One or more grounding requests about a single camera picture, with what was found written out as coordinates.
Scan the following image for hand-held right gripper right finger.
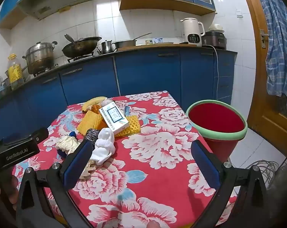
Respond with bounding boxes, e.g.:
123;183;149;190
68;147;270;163
190;140;270;228

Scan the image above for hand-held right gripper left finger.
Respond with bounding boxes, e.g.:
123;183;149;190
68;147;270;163
16;139;94;228

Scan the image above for white sock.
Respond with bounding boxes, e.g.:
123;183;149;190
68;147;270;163
90;127;116;165

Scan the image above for red bin with green rim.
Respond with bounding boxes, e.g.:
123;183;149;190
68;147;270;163
186;100;248;164

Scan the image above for white cardboard box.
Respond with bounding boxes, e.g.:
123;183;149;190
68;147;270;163
99;102;130;135

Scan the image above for yellow foam fruit net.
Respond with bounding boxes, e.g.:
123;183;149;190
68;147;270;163
115;114;141;137

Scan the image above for person's left hand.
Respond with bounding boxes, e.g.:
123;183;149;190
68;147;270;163
0;174;19;206

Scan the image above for pale peel scrap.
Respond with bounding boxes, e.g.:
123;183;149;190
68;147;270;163
79;159;98;180

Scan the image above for cream crumpled tissue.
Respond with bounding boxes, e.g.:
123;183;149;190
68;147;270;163
55;135;80;155

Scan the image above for dark blue cloth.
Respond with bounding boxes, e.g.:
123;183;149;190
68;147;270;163
57;131;77;158

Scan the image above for grey patterned sock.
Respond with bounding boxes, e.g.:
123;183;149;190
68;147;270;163
84;128;100;148

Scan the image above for red floral tablecloth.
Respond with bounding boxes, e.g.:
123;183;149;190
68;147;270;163
12;90;239;228

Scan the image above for utensil holder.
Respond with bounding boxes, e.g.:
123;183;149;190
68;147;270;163
0;76;11;100

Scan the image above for yellow banana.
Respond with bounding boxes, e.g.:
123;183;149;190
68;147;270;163
82;96;107;112

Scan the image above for yellow oil bottle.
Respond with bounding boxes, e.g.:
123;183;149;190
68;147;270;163
8;53;25;91

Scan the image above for wooden door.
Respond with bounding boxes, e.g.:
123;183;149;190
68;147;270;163
243;0;287;157

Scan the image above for steel stock pot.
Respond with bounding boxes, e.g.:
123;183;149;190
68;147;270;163
22;41;58;74

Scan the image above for gas stove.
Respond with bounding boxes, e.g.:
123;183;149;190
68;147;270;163
67;52;96;63

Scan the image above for blue base cabinets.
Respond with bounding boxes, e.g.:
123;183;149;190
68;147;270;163
0;46;238;148

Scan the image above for black wok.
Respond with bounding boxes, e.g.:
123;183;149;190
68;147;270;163
62;34;102;59

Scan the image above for small steel kettle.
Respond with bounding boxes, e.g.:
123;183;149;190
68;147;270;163
97;40;117;55

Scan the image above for dark rice cooker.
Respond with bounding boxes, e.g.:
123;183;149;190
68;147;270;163
203;24;227;50

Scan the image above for wooden cutting board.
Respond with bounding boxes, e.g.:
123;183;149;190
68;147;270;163
117;42;196;51

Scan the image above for steel saucepan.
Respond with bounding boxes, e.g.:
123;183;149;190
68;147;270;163
113;33;152;49

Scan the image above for white soy milk maker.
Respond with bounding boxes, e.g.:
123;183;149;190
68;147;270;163
180;17;205;47

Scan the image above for blue plaid shirt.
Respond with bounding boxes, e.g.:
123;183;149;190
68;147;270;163
235;0;287;114

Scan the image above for steel range hood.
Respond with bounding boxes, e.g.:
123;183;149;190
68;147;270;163
16;0;96;21

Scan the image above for coiled grey cable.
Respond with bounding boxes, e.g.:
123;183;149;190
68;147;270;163
248;160;286;190

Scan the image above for white power cable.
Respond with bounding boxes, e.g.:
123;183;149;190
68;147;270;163
212;46;221;100

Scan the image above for metal door handle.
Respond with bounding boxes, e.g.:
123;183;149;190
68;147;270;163
260;30;269;48

